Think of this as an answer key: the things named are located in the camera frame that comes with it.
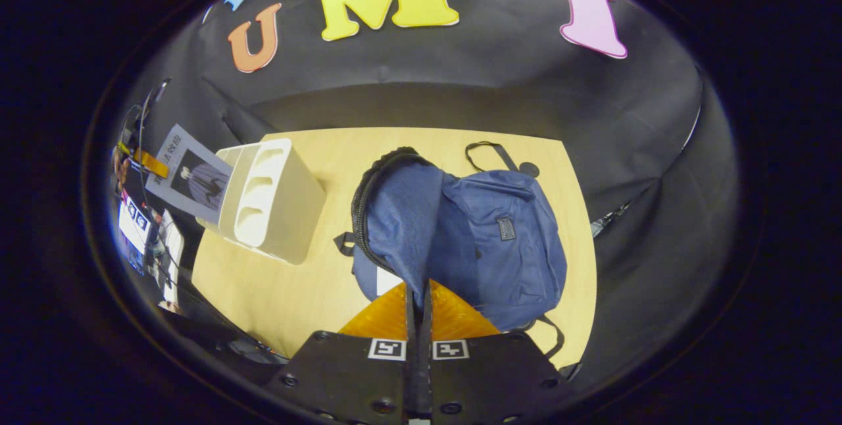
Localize computer monitor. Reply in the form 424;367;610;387
117;193;153;273

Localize white device with cables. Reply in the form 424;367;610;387
157;208;186;307

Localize blue schoolbag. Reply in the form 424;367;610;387
334;141;568;361

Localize white plastic bookshelf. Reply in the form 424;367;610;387
195;137;328;266

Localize thin grey book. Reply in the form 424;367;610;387
145;123;234;226

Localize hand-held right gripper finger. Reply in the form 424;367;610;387
420;278;574;425
265;280;420;425

